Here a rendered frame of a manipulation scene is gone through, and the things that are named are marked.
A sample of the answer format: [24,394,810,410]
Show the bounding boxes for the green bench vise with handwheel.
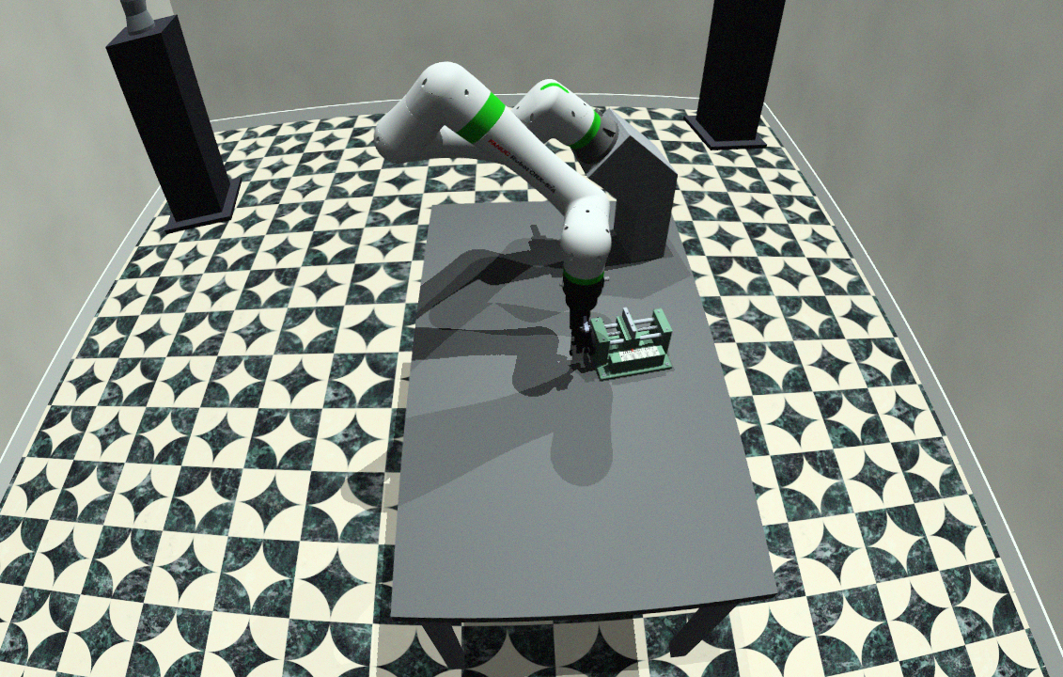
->
[584,307,672,380]

